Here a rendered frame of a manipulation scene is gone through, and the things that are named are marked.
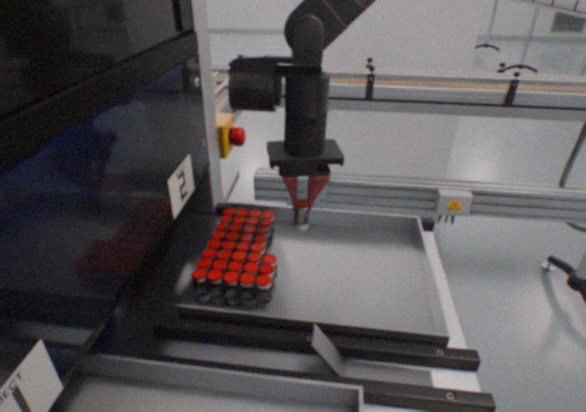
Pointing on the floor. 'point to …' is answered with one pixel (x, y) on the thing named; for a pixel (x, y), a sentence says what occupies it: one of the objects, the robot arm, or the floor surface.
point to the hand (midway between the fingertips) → (301, 204)
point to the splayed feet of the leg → (567, 274)
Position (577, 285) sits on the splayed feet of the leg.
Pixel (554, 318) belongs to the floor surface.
